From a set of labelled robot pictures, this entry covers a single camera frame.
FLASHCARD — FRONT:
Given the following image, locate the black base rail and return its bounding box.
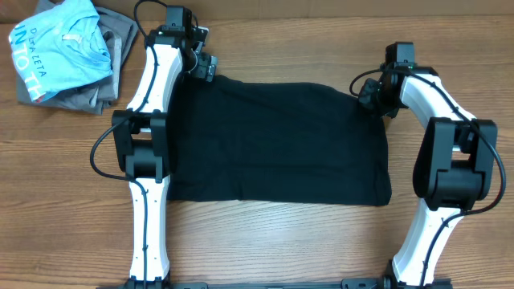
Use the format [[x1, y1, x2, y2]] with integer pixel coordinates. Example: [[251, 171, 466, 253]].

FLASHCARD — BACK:
[[96, 277, 454, 289]]

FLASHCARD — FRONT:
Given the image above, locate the black t-shirt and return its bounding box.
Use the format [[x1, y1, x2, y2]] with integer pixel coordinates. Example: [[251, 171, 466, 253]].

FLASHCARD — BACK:
[[168, 75, 392, 206]]

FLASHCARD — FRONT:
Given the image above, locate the light blue folded t-shirt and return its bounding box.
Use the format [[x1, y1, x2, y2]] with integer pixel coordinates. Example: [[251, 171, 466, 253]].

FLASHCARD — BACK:
[[8, 0, 112, 103]]

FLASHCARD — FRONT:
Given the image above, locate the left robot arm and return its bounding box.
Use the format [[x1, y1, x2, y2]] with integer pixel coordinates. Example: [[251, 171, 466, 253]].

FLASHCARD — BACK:
[[112, 5, 218, 288]]

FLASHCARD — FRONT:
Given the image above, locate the grey folded t-shirt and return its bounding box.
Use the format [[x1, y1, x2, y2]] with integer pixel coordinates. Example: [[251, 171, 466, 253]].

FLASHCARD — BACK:
[[16, 1, 137, 115]]

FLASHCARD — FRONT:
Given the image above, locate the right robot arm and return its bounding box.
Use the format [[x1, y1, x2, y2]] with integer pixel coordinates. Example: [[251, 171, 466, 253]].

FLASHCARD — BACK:
[[341, 42, 506, 289]]

